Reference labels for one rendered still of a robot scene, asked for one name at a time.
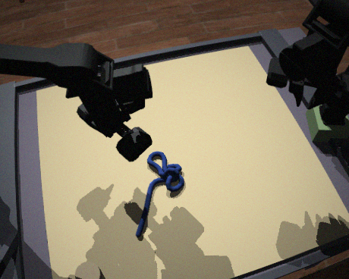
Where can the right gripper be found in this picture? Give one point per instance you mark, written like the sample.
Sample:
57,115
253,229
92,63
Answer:
325,80

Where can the blue rope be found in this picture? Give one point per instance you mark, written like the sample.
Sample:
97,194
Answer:
168,174

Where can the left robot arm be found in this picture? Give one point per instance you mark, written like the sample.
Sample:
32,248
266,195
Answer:
74,66

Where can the cream work mat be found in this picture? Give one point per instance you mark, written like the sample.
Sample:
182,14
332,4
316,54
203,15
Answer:
254,191

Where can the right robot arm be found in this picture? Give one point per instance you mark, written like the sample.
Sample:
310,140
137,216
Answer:
311,53

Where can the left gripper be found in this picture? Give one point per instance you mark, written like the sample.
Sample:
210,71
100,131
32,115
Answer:
132,144

